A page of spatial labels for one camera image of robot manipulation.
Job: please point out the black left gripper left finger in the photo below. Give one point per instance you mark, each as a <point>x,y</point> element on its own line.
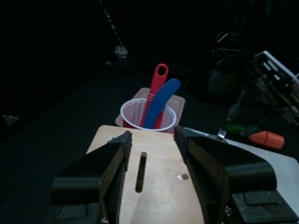
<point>90,175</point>

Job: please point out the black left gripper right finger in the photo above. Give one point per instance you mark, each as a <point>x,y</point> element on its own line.
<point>234,169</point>

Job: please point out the blue plastic dough knife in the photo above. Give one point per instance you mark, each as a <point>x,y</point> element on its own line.
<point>163,96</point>

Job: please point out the red plastic dough tool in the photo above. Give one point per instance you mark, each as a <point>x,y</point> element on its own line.
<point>158,81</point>

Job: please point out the white flat board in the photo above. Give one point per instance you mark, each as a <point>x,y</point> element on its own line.
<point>281,163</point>

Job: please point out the orange toy piece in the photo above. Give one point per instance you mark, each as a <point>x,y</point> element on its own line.
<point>269,139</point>

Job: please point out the green toy piece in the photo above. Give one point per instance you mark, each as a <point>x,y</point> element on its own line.
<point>234,129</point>

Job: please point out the wooden cutting board with slot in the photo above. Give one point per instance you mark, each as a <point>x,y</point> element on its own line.
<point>159,175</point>

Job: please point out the metal utensil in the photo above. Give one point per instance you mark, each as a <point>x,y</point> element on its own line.
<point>235,109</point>

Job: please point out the red plastic cup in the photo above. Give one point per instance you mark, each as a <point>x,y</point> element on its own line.
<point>131,116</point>

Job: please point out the clear pink plastic container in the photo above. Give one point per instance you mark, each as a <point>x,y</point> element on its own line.
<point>178,103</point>

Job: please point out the white dish rack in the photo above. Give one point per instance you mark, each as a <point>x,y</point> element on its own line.
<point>278,78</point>

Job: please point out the frame pole with white bracket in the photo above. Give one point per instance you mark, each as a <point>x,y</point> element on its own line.
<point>120,51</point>

